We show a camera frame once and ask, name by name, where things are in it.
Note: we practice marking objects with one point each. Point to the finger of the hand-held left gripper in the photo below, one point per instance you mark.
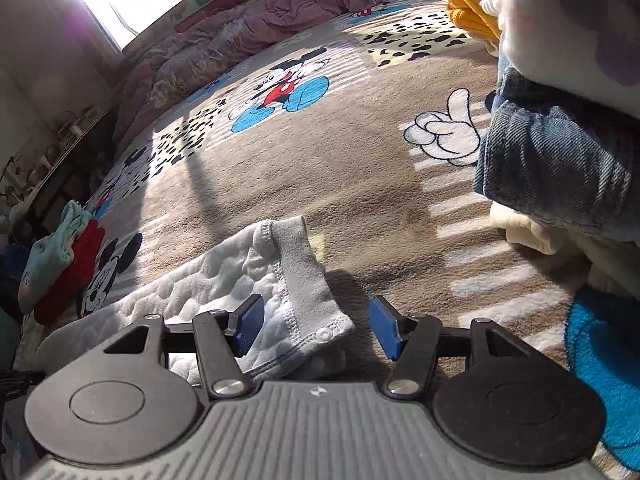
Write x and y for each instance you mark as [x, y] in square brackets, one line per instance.
[17, 382]

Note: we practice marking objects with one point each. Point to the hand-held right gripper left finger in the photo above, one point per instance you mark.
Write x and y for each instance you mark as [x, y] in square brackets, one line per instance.
[247, 326]

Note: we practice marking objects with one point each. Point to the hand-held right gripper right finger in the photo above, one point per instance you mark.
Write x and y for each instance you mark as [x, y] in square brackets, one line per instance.
[384, 327]

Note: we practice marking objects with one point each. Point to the white quilted garment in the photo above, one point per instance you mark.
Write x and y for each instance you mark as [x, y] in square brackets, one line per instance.
[200, 280]

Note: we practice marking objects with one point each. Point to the red knit sweater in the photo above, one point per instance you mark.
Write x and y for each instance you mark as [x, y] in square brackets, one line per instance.
[75, 270]

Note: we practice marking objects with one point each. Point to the teal printed sweater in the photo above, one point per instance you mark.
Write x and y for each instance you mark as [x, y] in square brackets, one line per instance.
[47, 250]

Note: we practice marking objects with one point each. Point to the cartoon mouse printed blanket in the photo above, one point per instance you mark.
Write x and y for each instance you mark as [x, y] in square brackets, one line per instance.
[350, 185]

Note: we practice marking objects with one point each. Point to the cream fleece cloth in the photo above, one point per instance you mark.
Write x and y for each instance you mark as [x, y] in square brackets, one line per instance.
[550, 252]

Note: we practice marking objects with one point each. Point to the group of desk bottles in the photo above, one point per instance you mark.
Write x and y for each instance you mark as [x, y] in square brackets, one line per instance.
[45, 150]

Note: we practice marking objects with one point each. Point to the blue denim jeans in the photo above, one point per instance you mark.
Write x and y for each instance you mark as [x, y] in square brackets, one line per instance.
[550, 160]

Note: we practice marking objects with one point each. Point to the white desk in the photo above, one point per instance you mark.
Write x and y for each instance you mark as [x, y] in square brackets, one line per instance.
[75, 140]

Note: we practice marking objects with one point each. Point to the pink quilt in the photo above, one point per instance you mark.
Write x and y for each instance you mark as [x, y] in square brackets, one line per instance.
[225, 35]

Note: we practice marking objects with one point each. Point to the orange knit cloth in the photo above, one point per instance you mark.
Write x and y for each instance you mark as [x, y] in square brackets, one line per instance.
[470, 5]

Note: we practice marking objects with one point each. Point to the white purple spotted fleece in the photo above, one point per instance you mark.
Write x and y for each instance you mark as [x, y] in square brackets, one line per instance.
[550, 25]

